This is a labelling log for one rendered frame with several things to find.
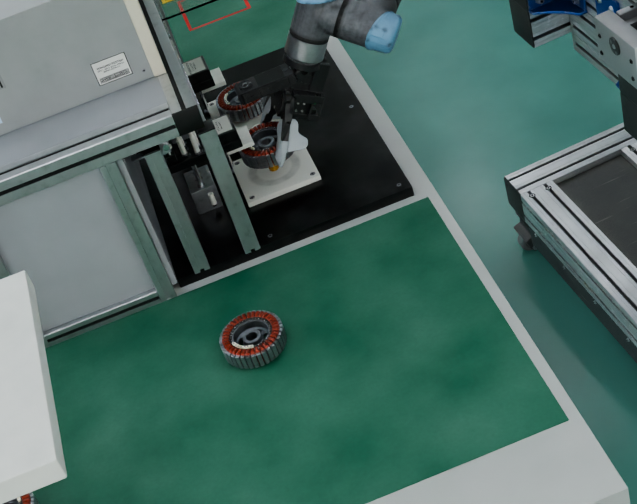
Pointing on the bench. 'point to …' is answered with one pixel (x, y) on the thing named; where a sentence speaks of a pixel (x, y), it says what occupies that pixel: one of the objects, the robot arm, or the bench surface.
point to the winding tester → (58, 57)
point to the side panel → (78, 252)
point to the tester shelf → (92, 130)
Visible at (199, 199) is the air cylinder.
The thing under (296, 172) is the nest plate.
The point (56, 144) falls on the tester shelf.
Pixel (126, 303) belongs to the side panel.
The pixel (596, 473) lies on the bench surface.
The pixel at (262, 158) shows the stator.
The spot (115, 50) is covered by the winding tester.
